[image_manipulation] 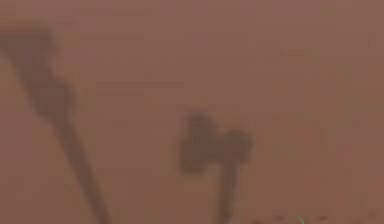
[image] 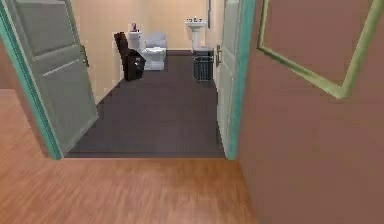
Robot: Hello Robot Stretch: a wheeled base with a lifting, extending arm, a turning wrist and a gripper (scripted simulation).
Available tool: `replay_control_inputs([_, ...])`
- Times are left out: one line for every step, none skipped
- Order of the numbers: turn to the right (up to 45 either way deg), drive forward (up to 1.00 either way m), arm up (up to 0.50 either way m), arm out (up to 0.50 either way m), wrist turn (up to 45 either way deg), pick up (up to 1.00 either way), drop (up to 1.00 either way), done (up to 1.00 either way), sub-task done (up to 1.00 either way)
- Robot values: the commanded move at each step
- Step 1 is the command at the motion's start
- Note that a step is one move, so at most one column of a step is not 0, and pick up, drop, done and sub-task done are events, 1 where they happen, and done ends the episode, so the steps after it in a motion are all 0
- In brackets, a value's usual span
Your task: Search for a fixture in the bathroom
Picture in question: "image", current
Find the white toilet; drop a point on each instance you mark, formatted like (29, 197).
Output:
(151, 50)

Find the green framed wall picture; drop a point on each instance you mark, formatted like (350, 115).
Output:
(353, 73)

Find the purple bottle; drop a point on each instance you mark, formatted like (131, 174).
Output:
(134, 27)

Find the pale grey-green room door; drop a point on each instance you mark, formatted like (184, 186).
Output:
(228, 76)

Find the white pedestal sink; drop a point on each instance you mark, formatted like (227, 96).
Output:
(195, 31)

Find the dark brown bin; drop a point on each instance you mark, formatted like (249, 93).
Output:
(130, 60)

